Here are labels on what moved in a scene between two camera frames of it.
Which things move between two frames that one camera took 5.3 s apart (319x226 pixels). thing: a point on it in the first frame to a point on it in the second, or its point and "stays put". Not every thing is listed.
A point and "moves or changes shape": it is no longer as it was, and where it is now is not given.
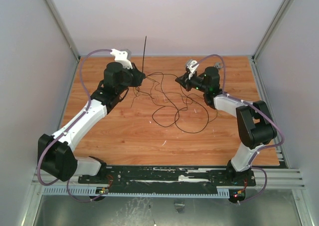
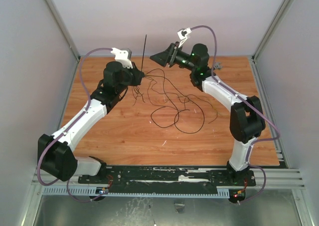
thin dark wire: (182, 88) to (187, 96)
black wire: (176, 119) moves or changes shape
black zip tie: (144, 53) stays put
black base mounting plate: (164, 176) stays put
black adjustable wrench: (217, 65) stays put
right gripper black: (187, 80) to (172, 57)
